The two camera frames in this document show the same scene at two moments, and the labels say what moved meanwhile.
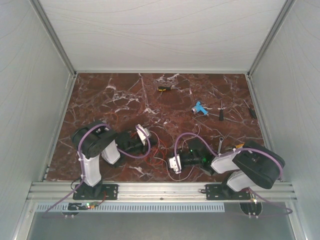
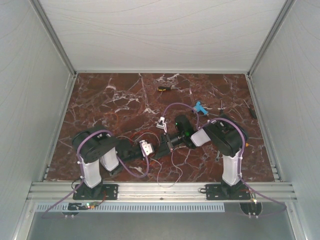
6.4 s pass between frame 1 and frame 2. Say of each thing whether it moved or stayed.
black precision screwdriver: stayed
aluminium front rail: stayed
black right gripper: moved
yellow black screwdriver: stayed
